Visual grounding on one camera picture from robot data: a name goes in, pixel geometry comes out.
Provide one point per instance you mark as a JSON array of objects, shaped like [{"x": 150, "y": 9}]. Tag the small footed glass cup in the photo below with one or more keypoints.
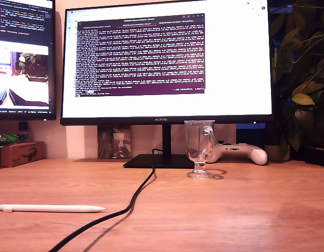
[{"x": 200, "y": 157}]

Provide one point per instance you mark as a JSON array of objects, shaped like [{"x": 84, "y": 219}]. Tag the white pen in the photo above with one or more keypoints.
[{"x": 59, "y": 208}]

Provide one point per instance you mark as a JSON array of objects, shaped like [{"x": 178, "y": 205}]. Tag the large black Huawei monitor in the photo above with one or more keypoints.
[{"x": 164, "y": 107}]

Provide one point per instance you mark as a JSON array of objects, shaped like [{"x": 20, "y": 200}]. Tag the printed picture card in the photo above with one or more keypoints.
[{"x": 114, "y": 141}]

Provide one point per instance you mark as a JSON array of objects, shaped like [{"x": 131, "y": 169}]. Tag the white game controller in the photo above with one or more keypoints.
[{"x": 246, "y": 153}]

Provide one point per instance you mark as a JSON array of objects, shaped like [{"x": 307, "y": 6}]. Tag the beige plant pot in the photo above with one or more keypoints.
[{"x": 273, "y": 153}]

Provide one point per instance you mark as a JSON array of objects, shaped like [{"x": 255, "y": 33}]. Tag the brown cardboard box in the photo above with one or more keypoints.
[{"x": 20, "y": 155}]

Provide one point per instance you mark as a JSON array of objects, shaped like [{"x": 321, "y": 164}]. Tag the green leafy houseplant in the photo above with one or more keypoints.
[{"x": 303, "y": 65}]

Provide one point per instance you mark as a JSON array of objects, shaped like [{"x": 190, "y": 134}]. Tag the green plastic package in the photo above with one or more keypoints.
[{"x": 8, "y": 137}]

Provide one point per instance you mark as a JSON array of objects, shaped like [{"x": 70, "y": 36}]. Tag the black monitor with code windows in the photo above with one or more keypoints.
[{"x": 20, "y": 29}]

